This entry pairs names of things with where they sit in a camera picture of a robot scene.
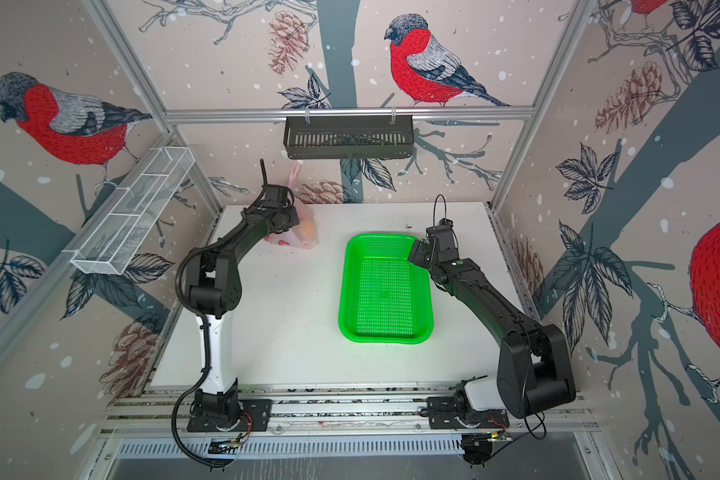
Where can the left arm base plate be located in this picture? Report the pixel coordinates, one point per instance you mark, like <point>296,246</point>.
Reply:
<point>214,414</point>

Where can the green plastic basket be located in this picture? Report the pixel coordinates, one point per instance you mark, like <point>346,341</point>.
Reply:
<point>384,297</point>

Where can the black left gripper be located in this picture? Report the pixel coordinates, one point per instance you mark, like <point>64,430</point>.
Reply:
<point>293,216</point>

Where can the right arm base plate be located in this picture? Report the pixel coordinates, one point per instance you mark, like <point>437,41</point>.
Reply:
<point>465,413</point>

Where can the white wire mesh shelf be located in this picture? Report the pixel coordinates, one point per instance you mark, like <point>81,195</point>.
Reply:
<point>117,237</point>

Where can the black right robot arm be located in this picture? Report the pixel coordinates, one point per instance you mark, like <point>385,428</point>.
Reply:
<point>534,372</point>

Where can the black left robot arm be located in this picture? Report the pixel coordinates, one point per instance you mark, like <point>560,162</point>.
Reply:
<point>209,285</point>

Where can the pink plastic fruit bag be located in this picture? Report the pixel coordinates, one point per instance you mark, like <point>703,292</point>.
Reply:
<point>303,235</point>

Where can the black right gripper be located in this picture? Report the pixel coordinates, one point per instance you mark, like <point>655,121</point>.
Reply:
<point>420,249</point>

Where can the aluminium rail frame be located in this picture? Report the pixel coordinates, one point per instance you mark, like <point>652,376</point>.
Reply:
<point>340,423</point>

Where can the black hanging wall basket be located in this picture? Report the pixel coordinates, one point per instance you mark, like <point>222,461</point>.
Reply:
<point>349,137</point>

